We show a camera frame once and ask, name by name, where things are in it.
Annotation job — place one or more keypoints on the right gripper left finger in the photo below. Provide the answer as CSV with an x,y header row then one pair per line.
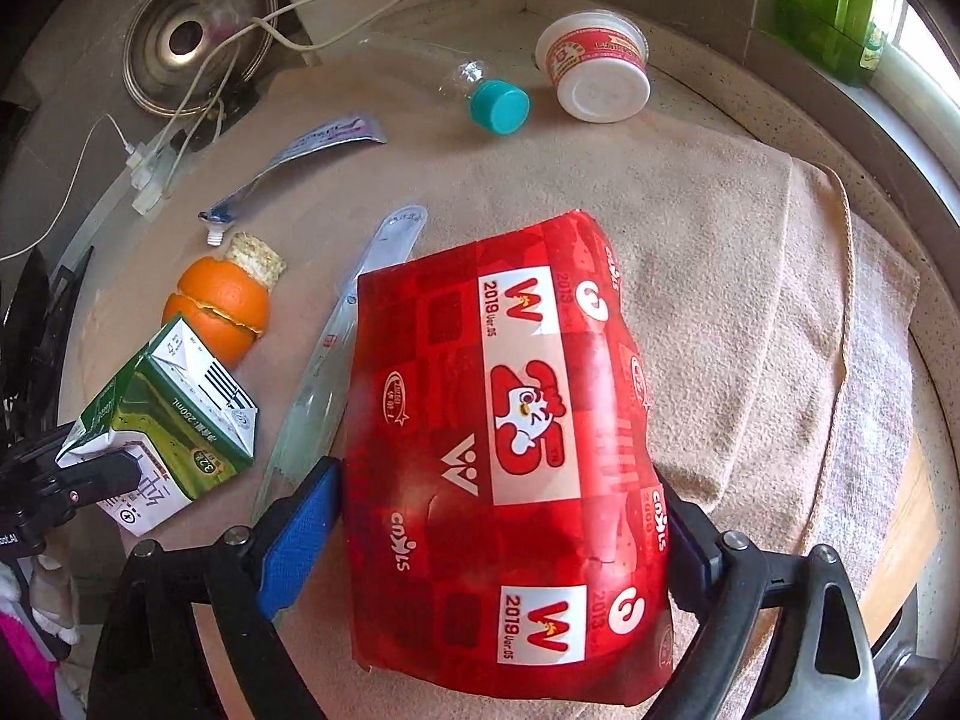
x,y
290,536

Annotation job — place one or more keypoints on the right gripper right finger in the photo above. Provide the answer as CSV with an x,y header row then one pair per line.
x,y
696,563

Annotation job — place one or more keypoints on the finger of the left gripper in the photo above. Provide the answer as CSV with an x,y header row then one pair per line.
x,y
40,446
101,478

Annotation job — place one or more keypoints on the clear toothbrush case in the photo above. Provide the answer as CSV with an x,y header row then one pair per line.
x,y
311,423

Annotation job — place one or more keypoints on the green white milk carton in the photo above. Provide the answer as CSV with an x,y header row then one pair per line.
x,y
181,414

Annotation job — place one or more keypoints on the red snack bag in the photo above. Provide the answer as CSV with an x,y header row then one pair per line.
x,y
506,532

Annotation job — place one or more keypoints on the orange peel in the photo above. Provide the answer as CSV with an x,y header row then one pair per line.
x,y
227,309

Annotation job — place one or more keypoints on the blue white toothpaste tube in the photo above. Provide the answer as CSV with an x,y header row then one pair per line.
x,y
319,146

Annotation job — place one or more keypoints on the clear bottle teal cap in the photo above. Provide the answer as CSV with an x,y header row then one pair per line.
x,y
448,76

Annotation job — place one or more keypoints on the red white yogurt cup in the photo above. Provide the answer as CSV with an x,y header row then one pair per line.
x,y
596,60

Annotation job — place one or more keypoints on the corn cob piece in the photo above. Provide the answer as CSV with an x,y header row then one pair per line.
x,y
256,258

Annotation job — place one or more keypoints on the pink left sleeve forearm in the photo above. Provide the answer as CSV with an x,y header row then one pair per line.
x,y
28,678

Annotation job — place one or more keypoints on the white gloved left hand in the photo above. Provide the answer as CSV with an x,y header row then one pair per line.
x,y
50,598

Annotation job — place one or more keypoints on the beige towel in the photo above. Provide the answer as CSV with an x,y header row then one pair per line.
x,y
773,323

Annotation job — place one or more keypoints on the white power strip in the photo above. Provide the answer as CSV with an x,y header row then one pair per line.
x,y
149,170

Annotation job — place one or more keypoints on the black lid stand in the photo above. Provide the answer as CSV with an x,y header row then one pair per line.
x,y
225,113

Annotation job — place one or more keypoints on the steel pot lid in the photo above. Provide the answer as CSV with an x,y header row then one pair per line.
x,y
175,51

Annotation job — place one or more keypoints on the green soap dispenser bottle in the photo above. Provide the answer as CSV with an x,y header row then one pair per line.
x,y
845,38

